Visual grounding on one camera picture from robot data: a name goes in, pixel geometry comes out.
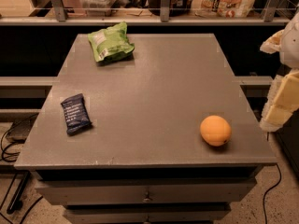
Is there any round drawer knob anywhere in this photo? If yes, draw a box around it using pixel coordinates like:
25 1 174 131
143 195 152 203

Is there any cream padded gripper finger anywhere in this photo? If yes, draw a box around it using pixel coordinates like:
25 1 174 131
260 30 283 54
260 71 299 132

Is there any black cable right floor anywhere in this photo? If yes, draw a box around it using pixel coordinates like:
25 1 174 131
262 163 282 224

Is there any orange fruit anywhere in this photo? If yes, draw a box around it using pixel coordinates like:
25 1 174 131
200 116 232 147

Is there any black power adapter box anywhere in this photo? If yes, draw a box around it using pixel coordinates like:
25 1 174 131
6 119 33 142

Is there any black cables left floor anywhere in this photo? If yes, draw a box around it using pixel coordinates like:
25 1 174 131
0 114 43 224

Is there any printed snack bag on shelf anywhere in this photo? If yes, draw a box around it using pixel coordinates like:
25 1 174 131
192 0 255 18

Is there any clear plastic container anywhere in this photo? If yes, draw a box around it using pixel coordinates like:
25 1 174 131
79 0 116 17

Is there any dark blue snack bar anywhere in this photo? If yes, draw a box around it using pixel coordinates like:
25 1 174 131
61 93 92 135

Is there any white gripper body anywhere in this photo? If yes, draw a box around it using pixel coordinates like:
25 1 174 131
279 13 299 69

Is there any grey metal shelf rail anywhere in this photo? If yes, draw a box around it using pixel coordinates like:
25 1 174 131
0 0 299 26

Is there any grey drawer cabinet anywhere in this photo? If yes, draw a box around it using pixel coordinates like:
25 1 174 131
15 34 276 224

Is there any green rice chip bag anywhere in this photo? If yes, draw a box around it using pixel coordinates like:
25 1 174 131
88 21 135 63

